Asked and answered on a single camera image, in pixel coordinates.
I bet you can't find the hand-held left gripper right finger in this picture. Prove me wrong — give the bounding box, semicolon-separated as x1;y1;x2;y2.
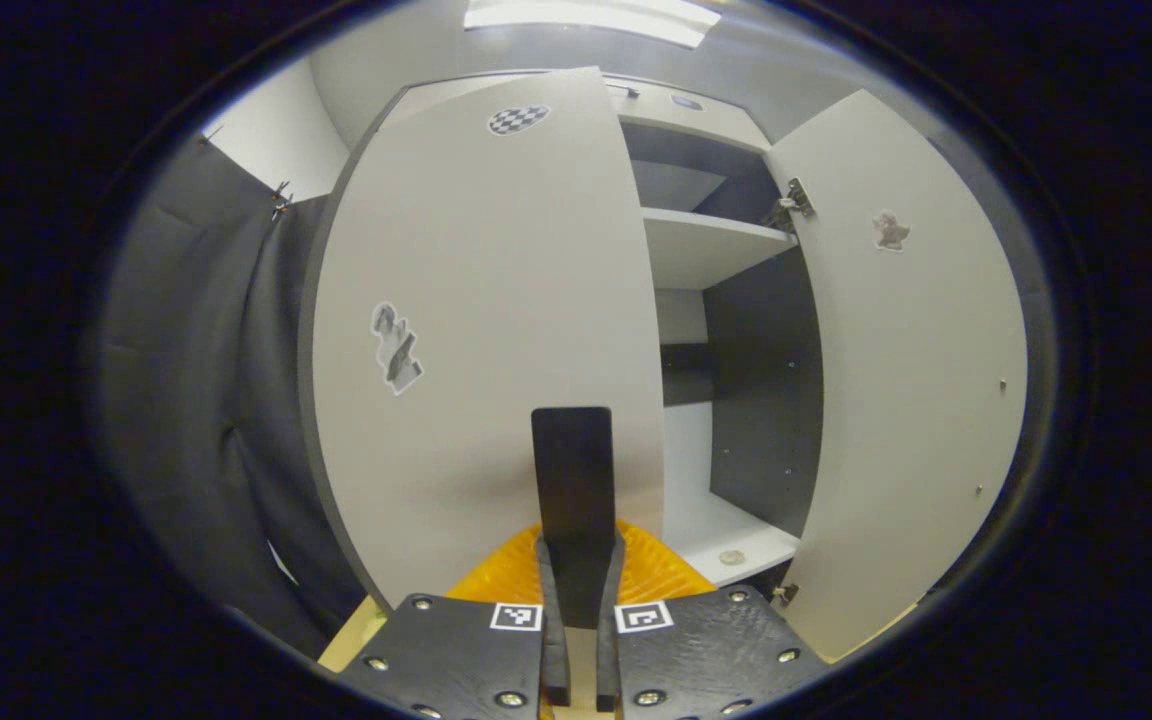
594;518;830;720

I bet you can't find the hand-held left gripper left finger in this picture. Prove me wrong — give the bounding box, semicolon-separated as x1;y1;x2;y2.
336;522;573;720

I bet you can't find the black cabinet door handle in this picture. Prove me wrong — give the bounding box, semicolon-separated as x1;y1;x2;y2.
531;405;617;631

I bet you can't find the grey double-door shoe cabinet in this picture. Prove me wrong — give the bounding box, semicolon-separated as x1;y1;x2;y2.
298;66;1029;663

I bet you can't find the grey cabinet shelf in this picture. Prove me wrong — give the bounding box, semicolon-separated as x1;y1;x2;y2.
641;207;799;291
663;490;802;588

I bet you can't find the black backdrop cloth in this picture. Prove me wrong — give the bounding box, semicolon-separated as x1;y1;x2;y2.
96;135;377;661

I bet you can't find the large ceiling light panel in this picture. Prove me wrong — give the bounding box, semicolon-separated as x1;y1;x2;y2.
463;0;723;49

